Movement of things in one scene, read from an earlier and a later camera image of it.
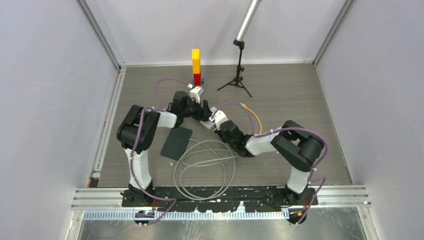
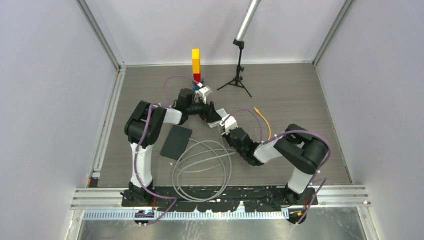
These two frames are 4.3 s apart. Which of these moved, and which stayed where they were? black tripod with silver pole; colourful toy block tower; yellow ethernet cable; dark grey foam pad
Moved: yellow ethernet cable
Stayed: dark grey foam pad; colourful toy block tower; black tripod with silver pole
